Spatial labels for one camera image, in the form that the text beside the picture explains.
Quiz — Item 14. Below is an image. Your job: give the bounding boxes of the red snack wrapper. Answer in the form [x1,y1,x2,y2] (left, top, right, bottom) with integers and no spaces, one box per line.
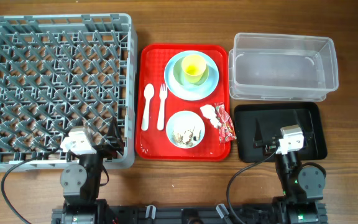
[214,103,237,143]

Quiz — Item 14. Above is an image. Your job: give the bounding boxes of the white plastic spoon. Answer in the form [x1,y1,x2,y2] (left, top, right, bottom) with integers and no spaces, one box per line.
[141,83,154,131]

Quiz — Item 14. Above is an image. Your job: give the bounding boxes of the white napkin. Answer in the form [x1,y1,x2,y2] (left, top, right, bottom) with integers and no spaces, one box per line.
[200,105,222,129]

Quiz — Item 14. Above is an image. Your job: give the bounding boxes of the food scraps and rice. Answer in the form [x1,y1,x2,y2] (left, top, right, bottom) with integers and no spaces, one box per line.
[172,126,201,148]

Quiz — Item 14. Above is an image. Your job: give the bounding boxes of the light blue food bowl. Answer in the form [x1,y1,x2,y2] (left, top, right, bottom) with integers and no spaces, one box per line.
[165,111,205,149]

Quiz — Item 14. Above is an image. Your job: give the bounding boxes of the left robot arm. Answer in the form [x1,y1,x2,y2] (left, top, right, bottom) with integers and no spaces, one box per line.
[51,117,124,224]

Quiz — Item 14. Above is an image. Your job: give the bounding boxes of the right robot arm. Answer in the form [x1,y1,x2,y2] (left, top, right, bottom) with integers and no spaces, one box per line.
[254,121,328,224]

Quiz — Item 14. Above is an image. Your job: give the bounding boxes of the grey plastic dishwasher rack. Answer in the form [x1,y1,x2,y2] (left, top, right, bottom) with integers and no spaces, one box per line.
[0,13,137,172]

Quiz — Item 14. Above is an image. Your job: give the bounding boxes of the black plastic tray bin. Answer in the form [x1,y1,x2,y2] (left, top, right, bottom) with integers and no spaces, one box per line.
[234,102,328,162]

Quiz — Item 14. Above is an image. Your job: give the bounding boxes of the red plastic tray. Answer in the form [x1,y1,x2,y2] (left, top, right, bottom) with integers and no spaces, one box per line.
[135,44,231,161]

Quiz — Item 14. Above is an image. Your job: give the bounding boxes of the clear plastic bin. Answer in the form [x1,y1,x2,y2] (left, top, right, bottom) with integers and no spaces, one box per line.
[228,32,339,101]

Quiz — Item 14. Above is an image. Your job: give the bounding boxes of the light blue plate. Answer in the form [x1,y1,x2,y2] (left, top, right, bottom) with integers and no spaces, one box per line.
[163,50,219,101]

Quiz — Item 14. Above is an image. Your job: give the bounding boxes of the light green small bowl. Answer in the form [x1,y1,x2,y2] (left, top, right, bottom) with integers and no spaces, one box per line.
[173,57,209,88]

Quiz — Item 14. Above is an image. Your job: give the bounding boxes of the yellow plastic cup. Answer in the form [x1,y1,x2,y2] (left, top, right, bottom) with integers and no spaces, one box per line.
[181,54,207,83]

